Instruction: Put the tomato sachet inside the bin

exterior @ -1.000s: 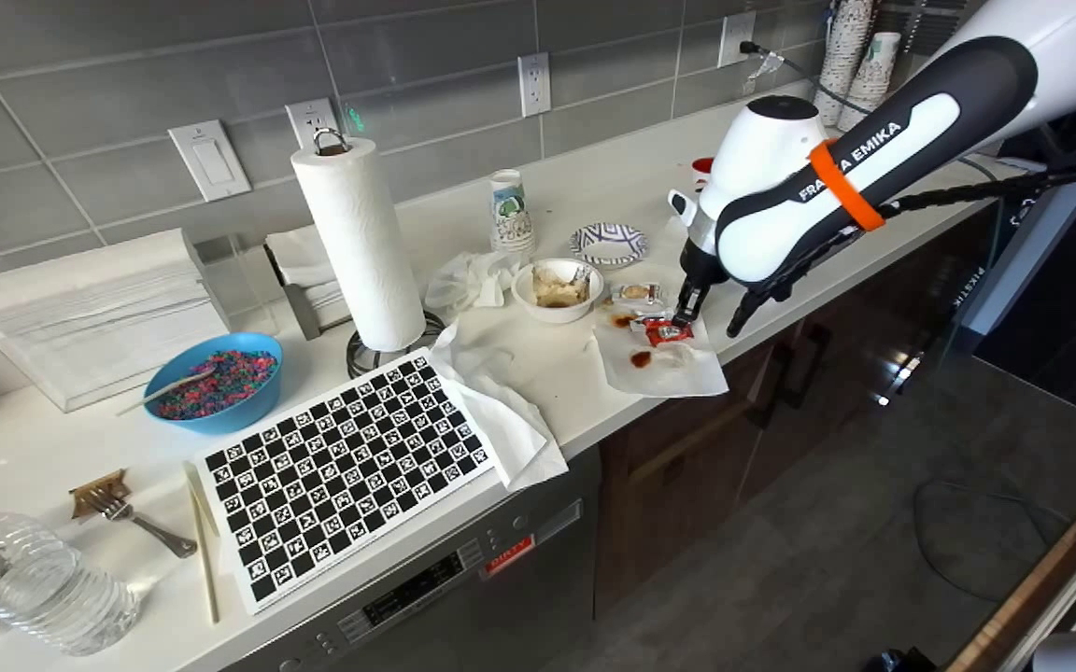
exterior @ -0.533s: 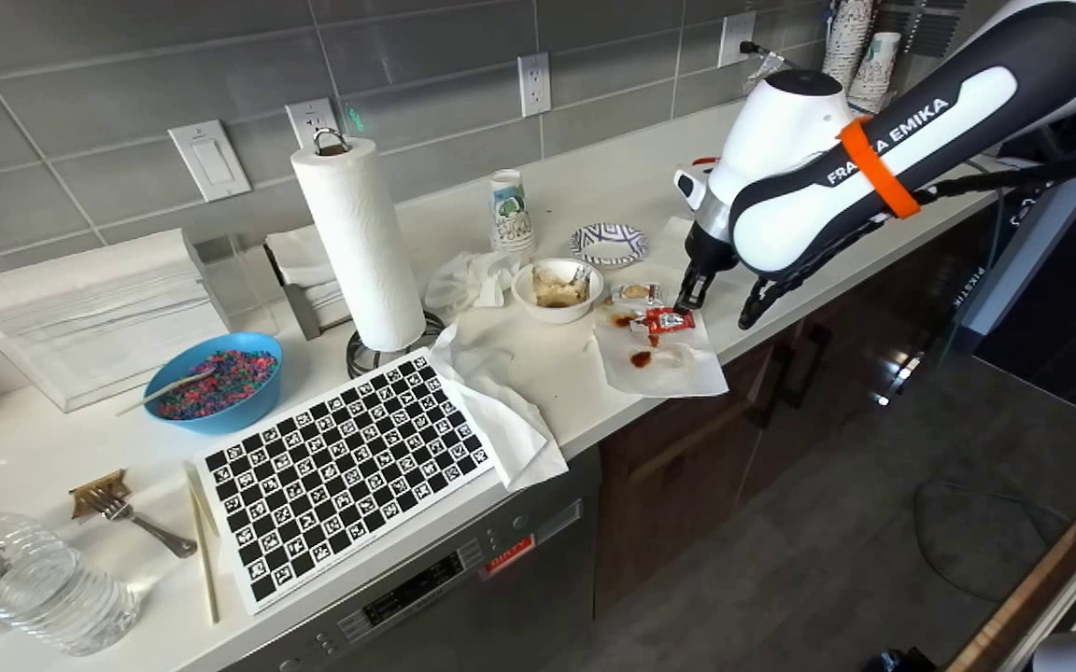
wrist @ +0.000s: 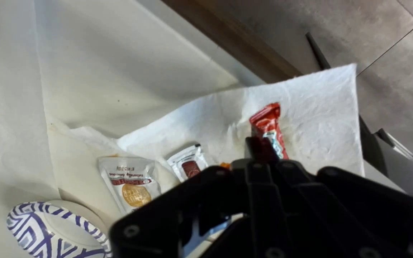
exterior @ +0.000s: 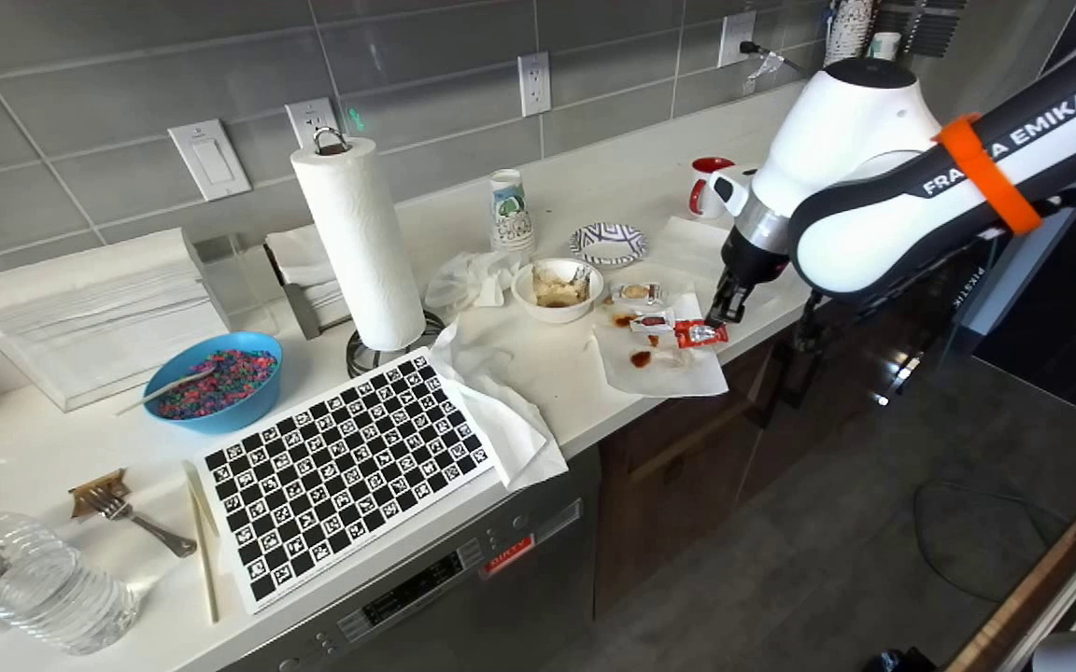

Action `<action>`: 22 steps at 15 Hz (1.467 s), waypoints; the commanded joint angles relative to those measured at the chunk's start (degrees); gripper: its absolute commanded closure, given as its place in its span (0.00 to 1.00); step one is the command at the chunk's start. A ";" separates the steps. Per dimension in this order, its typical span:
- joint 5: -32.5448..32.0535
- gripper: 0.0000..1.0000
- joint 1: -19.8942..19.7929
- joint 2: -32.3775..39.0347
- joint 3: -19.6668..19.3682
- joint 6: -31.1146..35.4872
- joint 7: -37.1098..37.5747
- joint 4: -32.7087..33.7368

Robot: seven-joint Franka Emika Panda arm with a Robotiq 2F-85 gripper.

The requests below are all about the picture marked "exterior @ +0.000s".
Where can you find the stainless steel dishwasher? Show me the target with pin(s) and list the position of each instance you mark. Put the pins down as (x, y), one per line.
(437, 599)

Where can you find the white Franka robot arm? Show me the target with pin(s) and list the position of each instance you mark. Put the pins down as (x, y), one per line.
(862, 123)

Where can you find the brown food leftovers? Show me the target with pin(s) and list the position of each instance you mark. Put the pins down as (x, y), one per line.
(561, 290)

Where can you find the white light switch plate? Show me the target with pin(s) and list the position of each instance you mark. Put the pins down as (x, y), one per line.
(206, 158)

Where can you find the metal napkin dispenser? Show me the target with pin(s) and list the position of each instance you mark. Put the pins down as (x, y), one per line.
(317, 303)

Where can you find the small red sauce sachet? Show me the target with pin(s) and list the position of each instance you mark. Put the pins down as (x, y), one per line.
(627, 320)
(642, 361)
(653, 324)

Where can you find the wooden chopstick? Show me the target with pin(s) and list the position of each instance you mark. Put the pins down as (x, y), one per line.
(206, 563)

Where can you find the metal fork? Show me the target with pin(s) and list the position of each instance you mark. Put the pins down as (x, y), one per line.
(151, 530)

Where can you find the white yellow sauce sachet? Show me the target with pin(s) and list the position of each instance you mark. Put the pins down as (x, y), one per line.
(637, 290)

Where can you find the red white mug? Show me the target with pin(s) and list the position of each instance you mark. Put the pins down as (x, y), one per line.
(713, 163)

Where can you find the red tomato sauce sachet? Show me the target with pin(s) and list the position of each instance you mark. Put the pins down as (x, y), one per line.
(700, 335)

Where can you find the blue bowl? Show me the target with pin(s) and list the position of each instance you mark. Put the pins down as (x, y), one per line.
(252, 401)

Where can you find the white paper towel roll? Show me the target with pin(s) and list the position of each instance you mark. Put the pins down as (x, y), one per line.
(355, 243)

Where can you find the white bowl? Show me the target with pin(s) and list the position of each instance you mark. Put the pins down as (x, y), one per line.
(557, 311)

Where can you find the white wall outlet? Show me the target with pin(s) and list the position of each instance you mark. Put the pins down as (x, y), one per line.
(731, 30)
(309, 117)
(531, 85)

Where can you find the paper cup stack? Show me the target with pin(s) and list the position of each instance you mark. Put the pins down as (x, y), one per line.
(886, 43)
(848, 25)

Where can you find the small bottle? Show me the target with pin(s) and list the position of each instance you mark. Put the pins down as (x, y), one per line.
(511, 201)

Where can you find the folded white napkin stack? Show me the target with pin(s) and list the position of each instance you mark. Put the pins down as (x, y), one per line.
(91, 311)

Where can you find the wooden table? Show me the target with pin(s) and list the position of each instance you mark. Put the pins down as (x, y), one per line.
(1035, 585)

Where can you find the patterned small dish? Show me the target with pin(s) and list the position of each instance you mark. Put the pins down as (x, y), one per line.
(610, 243)

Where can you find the grey robot stand column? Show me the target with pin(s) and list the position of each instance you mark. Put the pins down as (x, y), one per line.
(1000, 301)

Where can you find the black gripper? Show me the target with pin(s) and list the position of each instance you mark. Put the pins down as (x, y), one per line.
(747, 277)

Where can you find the metal paper towel holder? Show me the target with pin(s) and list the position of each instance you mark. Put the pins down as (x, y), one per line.
(371, 361)

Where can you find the stained white paper sheet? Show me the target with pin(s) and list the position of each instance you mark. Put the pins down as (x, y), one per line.
(674, 379)

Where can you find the wooden trash cabinet door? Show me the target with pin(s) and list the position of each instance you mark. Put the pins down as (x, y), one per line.
(674, 498)

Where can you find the multicoloured candy pieces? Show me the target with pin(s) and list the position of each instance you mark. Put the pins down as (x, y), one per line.
(222, 379)

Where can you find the black white checkerboard board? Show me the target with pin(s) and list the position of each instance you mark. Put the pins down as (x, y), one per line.
(336, 471)

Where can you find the white plastic spoon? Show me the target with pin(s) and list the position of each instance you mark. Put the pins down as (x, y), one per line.
(177, 382)

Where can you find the brown food scrap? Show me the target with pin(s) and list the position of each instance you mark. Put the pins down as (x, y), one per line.
(96, 493)

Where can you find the white cloth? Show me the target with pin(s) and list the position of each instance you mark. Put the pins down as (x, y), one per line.
(512, 423)

